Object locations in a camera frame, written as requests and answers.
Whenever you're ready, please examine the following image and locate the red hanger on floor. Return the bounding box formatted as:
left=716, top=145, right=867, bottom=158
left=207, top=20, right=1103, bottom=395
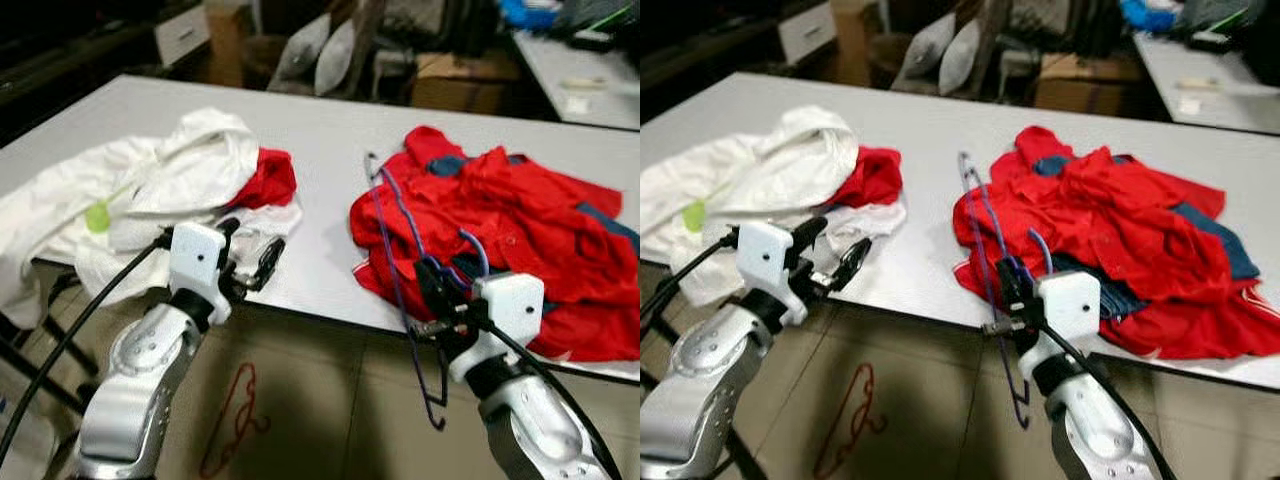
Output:
left=198, top=362, right=271, bottom=479
left=812, top=362, right=889, bottom=479

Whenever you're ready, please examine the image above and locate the blue plastic device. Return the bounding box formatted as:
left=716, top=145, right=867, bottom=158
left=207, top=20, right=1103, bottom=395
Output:
left=500, top=0, right=561, bottom=29
left=1120, top=0, right=1181, bottom=31

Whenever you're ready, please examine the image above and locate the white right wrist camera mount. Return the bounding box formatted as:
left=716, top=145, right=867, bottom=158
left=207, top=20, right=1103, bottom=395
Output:
left=448, top=272, right=546, bottom=383
left=1020, top=270, right=1101, bottom=376

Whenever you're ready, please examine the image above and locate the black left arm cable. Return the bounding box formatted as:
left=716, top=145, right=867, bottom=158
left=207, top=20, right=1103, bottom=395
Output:
left=0, top=232, right=173, bottom=467
left=640, top=232, right=741, bottom=321

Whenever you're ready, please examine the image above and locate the purple wire hanger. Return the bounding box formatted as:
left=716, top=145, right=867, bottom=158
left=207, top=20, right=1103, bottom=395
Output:
left=364, top=152, right=492, bottom=433
left=957, top=150, right=1057, bottom=431

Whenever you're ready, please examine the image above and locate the grey pillow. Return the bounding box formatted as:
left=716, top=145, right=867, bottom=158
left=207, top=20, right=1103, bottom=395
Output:
left=893, top=12, right=951, bottom=83
left=315, top=20, right=357, bottom=97
left=938, top=20, right=982, bottom=97
left=275, top=12, right=331, bottom=83

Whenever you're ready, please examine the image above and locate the small red garment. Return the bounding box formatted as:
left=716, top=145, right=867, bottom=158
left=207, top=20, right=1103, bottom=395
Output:
left=835, top=147, right=904, bottom=209
left=232, top=148, right=299, bottom=211

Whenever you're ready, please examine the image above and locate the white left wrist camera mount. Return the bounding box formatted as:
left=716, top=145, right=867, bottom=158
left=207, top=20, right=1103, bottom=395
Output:
left=735, top=220, right=799, bottom=311
left=168, top=222, right=229, bottom=311

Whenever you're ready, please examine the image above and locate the tall brown cardboard box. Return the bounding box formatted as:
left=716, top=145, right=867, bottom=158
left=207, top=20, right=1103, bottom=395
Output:
left=205, top=0, right=257, bottom=87
left=830, top=0, right=881, bottom=87

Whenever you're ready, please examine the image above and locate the brown wicker chair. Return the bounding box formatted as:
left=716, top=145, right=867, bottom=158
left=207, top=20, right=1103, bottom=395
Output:
left=243, top=0, right=401, bottom=101
left=865, top=0, right=1021, bottom=101

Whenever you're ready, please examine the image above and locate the printed brown cardboard box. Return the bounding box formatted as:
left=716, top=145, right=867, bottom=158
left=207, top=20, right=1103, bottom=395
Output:
left=1033, top=52, right=1146, bottom=113
left=410, top=52, right=521, bottom=113

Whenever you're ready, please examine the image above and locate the red polo shirt blue collar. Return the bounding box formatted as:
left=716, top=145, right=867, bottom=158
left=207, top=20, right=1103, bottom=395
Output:
left=950, top=125, right=1280, bottom=361
left=348, top=125, right=640, bottom=363

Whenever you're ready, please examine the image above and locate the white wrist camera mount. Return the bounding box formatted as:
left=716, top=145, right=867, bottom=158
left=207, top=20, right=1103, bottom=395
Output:
left=735, top=220, right=799, bottom=311
left=168, top=222, right=229, bottom=311
left=1020, top=270, right=1101, bottom=376
left=448, top=272, right=546, bottom=383

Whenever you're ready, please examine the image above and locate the white drawer box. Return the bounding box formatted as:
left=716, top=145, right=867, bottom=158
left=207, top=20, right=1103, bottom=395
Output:
left=155, top=5, right=211, bottom=67
left=778, top=2, right=837, bottom=63

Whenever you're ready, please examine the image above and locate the white hooded garment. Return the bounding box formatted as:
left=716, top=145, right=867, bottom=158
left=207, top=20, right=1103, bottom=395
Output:
left=640, top=105, right=861, bottom=269
left=0, top=108, right=263, bottom=331

